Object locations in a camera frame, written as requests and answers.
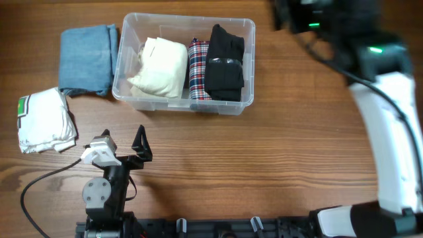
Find white t-shirt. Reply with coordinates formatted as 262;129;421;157
17;87;77;153

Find cream cloth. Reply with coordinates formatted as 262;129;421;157
128;38;188;99

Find blue denim cloth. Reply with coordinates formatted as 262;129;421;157
59;24;118;97

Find black cloth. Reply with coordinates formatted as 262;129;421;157
204;24;245;102

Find red blue plaid cloth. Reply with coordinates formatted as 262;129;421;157
188;38;212;100

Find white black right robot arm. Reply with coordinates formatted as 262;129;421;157
273;0;422;237

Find clear plastic storage container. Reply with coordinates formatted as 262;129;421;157
112;13;256;116

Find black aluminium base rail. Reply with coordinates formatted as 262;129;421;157
75;216;318;238

